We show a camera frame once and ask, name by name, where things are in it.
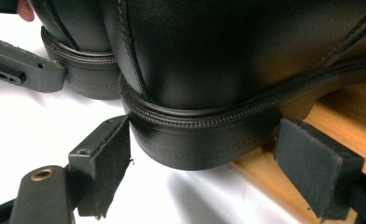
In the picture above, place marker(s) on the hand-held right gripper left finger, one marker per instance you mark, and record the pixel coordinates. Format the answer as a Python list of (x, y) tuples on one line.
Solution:
[(106, 165)]

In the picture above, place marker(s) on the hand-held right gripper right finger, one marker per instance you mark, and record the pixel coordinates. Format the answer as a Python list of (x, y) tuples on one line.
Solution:
[(318, 168)]

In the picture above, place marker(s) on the black leather shoe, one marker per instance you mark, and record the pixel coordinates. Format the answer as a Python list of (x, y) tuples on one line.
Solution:
[(87, 77), (221, 62)]

